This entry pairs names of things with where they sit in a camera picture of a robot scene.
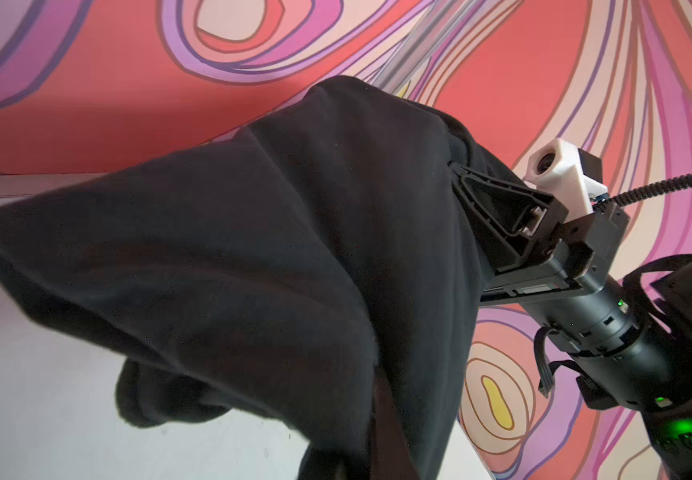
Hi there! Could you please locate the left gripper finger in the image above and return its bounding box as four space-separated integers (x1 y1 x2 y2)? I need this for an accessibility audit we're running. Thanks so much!
369 366 419 480

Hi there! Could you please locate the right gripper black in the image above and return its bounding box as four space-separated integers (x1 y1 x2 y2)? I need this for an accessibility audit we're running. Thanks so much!
451 164 630 306

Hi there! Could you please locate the black t shirt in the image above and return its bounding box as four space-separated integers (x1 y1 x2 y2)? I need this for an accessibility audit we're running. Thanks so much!
0 77 516 479

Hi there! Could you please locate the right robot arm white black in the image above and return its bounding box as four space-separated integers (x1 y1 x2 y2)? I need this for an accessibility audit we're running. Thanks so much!
452 164 692 479

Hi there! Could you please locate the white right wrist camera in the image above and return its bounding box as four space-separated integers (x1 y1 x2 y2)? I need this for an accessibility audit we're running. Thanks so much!
523 138 608 221

